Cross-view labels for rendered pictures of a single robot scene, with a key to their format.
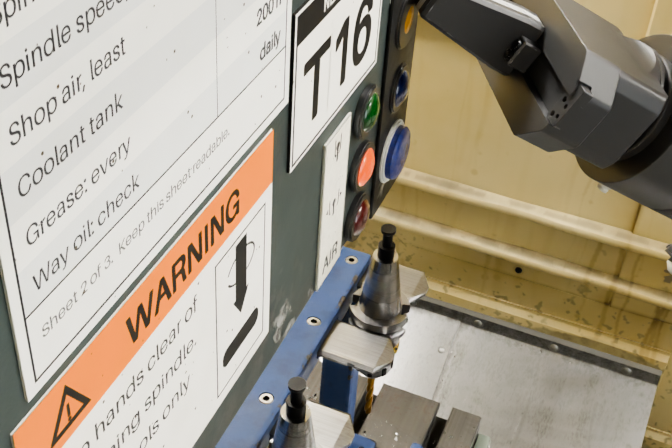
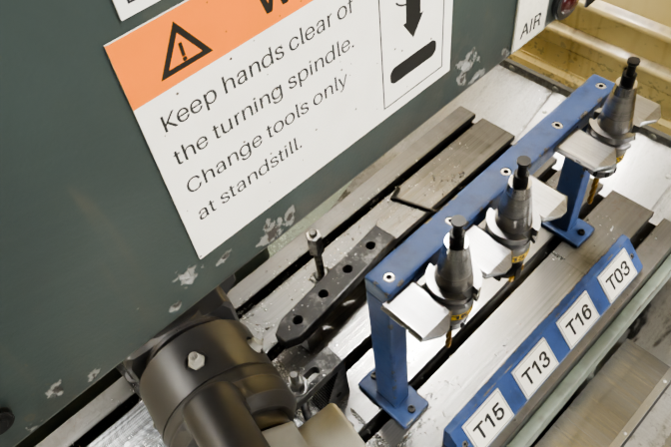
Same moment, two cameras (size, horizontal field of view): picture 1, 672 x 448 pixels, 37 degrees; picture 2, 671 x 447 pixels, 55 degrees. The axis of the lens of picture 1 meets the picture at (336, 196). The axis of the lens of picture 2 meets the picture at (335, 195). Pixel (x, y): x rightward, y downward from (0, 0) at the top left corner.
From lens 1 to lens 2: 0.13 m
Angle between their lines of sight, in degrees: 26
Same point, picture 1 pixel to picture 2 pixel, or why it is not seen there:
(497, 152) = not seen: outside the picture
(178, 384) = (332, 78)
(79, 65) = not seen: outside the picture
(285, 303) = (472, 51)
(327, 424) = (547, 199)
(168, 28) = not seen: outside the picture
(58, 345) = not seen: outside the picture
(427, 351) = (656, 175)
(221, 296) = (386, 10)
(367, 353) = (593, 156)
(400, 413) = (619, 213)
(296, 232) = not seen: outside the picture
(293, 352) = (535, 144)
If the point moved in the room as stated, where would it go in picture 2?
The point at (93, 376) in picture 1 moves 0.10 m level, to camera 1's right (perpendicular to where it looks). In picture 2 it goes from (213, 27) to (526, 101)
